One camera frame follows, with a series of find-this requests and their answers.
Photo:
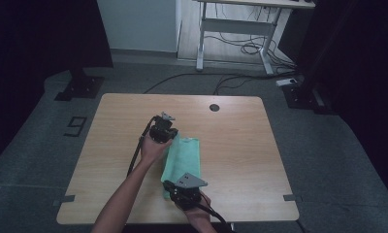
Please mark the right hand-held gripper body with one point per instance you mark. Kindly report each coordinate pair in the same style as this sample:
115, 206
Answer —
186, 192

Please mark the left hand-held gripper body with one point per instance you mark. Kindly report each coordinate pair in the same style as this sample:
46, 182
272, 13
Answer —
161, 131

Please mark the green cloth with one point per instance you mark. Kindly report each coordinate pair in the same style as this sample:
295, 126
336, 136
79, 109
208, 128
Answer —
185, 155

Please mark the person's left hand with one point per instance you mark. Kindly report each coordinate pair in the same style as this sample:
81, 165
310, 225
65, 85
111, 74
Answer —
151, 150

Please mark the person's right hand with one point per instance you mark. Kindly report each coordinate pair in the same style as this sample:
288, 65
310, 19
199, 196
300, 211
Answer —
199, 214

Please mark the black round table grommet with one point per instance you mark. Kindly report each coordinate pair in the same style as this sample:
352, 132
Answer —
214, 107

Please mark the black stand base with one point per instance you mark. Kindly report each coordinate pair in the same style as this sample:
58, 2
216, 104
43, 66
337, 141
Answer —
80, 86
303, 95

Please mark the grey tape marker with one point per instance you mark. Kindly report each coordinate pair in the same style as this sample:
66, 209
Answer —
67, 198
291, 197

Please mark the white power strip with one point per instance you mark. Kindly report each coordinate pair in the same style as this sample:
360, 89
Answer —
286, 82

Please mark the dark curtain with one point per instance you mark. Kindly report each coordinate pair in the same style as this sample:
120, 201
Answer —
37, 48
360, 64

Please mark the white desk frame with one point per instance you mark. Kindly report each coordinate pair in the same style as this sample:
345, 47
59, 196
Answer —
237, 26

